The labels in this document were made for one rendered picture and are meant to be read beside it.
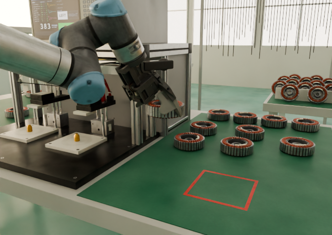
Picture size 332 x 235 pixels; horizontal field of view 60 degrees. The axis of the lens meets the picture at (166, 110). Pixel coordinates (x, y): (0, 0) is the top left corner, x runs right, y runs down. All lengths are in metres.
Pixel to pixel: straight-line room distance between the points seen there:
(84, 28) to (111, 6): 0.08
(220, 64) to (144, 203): 6.81
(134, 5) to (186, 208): 0.75
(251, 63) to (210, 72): 1.04
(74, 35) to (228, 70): 6.79
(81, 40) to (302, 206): 0.64
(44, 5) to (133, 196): 0.84
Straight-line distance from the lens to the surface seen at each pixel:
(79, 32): 0.70
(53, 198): 0.82
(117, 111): 1.24
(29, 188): 0.88
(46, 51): 0.58
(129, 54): 0.71
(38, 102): 1.24
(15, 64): 0.57
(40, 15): 1.30
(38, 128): 1.28
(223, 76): 7.43
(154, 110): 0.81
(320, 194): 0.85
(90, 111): 1.06
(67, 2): 1.20
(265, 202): 0.77
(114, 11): 0.69
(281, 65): 7.17
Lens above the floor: 1.13
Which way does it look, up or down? 14 degrees down
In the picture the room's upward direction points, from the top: straight up
